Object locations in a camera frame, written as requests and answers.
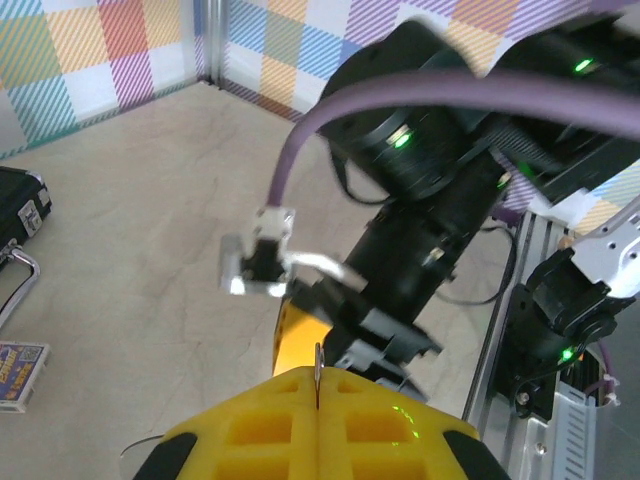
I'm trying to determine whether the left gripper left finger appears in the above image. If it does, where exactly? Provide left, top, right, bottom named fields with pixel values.
left=134, top=366, right=320, bottom=480

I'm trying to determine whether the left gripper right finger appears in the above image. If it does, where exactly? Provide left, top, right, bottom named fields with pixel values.
left=318, top=367, right=511, bottom=480

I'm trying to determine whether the small picture card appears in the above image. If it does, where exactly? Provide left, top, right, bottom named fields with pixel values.
left=0, top=339, right=54, bottom=416

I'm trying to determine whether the black briefcase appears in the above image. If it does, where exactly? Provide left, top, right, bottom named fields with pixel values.
left=0, top=167, right=54, bottom=326

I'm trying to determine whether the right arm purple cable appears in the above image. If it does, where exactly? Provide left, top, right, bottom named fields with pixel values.
left=267, top=69, right=640, bottom=211

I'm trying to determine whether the thin metal wire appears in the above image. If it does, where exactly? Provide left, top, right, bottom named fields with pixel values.
left=119, top=433, right=166, bottom=459

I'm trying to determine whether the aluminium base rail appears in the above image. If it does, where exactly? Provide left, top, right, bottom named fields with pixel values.
left=459, top=207, right=574, bottom=480

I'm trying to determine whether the slotted grey cable duct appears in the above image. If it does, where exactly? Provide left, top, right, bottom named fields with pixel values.
left=504, top=384, right=601, bottom=480

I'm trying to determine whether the aluminium corner post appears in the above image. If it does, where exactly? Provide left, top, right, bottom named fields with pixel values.
left=207, top=0, right=232, bottom=91

